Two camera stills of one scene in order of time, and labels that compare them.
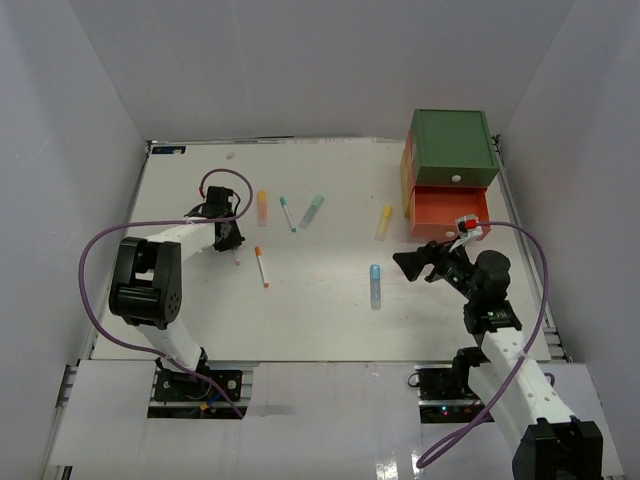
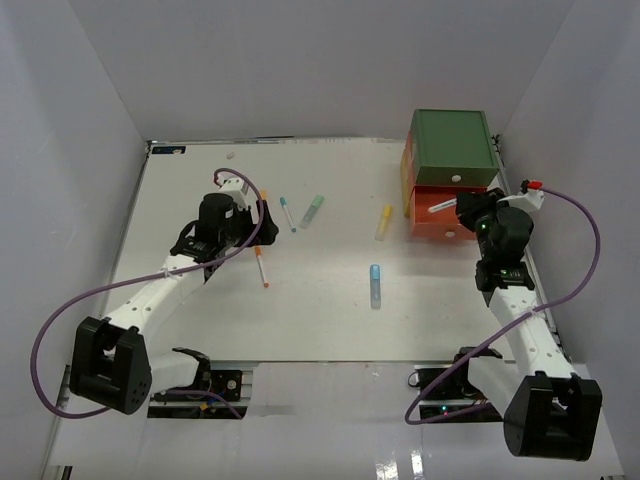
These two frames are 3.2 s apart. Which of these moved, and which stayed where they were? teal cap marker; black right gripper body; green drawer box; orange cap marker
Moved: black right gripper body
Stayed: orange cap marker; teal cap marker; green drawer box
